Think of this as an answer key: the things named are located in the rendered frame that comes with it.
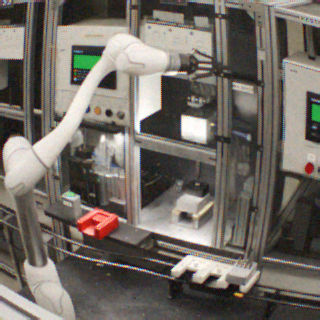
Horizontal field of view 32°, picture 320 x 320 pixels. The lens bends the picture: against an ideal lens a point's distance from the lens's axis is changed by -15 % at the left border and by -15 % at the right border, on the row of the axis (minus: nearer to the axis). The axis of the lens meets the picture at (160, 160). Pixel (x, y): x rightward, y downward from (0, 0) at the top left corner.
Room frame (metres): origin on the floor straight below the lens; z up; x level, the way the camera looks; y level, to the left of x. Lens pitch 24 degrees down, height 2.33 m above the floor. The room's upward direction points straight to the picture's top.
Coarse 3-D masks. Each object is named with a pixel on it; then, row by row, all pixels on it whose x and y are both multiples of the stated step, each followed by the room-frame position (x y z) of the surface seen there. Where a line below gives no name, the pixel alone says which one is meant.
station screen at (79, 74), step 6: (78, 54) 2.53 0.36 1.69; (84, 54) 2.51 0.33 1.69; (90, 54) 2.49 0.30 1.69; (96, 54) 2.48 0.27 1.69; (102, 54) 2.46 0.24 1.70; (72, 60) 2.55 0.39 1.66; (72, 72) 2.55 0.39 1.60; (78, 72) 2.53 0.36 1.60; (84, 72) 2.51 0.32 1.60; (72, 78) 2.54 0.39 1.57; (78, 78) 2.53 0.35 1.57; (84, 78) 2.51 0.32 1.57; (108, 78) 2.44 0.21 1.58; (102, 84) 2.46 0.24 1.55; (108, 84) 2.44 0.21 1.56
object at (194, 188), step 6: (198, 162) 2.50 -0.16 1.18; (198, 168) 2.50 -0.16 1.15; (198, 174) 2.50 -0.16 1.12; (192, 180) 2.55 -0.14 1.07; (198, 180) 2.50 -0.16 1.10; (186, 186) 2.50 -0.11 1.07; (192, 186) 2.49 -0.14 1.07; (198, 186) 2.49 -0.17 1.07; (204, 186) 2.49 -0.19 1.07; (186, 192) 2.50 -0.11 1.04; (192, 192) 2.48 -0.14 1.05; (198, 192) 2.47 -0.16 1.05; (204, 192) 2.47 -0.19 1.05
